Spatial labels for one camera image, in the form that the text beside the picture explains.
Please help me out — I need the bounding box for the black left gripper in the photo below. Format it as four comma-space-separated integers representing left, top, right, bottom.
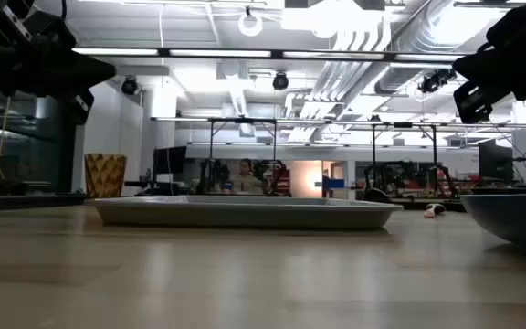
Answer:
20, 48, 117, 97

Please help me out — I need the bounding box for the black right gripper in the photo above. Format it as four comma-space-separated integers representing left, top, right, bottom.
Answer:
452, 43, 526, 101

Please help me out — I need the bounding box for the fork with pink handle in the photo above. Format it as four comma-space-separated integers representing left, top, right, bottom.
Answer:
423, 203, 447, 219

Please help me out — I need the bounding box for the yellow patterned cup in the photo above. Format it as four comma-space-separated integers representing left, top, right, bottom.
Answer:
83, 153, 128, 199

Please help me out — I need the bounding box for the grey rectangular serving tray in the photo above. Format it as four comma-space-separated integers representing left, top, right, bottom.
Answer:
89, 195, 405, 229

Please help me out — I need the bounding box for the black computer monitor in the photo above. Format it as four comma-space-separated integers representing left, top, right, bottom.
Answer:
153, 145, 187, 175
478, 139, 514, 184

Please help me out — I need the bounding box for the person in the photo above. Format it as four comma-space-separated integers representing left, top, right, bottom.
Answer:
228, 158, 267, 196

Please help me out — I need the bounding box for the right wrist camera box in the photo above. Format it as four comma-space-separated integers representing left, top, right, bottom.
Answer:
453, 80, 513, 124

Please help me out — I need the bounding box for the silver spiral ventilation duct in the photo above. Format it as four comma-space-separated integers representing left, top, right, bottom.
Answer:
374, 0, 488, 95

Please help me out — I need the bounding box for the black background rig frame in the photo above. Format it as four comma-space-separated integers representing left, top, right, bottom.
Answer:
370, 122, 438, 198
206, 117, 279, 196

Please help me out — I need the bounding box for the white coiled ceiling cable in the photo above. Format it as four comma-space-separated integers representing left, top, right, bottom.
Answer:
237, 6, 264, 37

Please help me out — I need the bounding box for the black frame beam with lights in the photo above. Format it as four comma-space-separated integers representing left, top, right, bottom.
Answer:
70, 47, 468, 63

